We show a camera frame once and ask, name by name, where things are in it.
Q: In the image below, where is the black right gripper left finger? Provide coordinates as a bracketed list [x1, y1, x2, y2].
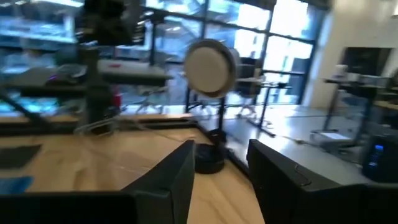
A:
[121, 139, 196, 224]

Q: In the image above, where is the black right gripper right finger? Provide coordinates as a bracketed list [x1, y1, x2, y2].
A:
[246, 139, 368, 224]

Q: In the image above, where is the black pad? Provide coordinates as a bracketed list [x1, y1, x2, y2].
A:
[0, 144, 43, 170]

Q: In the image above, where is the blue jewel case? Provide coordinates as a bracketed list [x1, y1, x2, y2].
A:
[0, 175, 35, 195]

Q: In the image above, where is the white floor box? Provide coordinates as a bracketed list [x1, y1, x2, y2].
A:
[310, 130, 353, 147]

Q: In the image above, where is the black standing desk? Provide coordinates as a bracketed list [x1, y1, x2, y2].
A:
[323, 74, 393, 147]
[236, 77, 293, 138]

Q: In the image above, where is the black power supply box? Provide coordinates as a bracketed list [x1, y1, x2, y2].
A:
[362, 135, 398, 184]

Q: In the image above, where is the black desk lamp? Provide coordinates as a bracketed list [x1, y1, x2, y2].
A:
[183, 38, 238, 175]

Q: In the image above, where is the dark-framed window wall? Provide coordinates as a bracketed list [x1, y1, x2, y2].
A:
[0, 0, 327, 106]

